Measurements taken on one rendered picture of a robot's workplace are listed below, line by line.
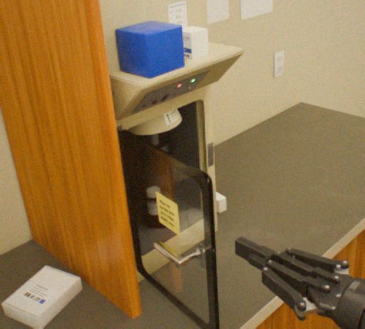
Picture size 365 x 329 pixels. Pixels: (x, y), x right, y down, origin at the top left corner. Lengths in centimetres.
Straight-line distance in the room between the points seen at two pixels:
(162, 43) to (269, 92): 132
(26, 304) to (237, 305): 51
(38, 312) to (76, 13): 71
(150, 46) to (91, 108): 17
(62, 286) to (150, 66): 62
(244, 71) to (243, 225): 79
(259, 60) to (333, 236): 94
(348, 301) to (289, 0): 173
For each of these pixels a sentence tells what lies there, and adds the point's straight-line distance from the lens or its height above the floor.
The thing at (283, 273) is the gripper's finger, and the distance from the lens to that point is 77.
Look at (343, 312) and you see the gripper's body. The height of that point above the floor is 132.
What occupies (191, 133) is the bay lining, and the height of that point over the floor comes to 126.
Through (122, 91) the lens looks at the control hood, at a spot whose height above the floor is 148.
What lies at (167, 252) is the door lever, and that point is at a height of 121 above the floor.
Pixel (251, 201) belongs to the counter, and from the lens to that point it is 163.
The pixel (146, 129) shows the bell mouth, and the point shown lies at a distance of 122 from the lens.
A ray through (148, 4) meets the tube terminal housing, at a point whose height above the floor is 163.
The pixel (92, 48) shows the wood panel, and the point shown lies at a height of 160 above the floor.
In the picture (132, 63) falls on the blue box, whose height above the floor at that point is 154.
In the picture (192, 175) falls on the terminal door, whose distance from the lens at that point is 90.
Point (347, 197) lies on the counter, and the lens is 168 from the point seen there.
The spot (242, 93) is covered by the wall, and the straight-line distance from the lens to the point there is 212.
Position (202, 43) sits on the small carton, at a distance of 112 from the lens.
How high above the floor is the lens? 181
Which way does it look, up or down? 25 degrees down
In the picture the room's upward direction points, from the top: 4 degrees counter-clockwise
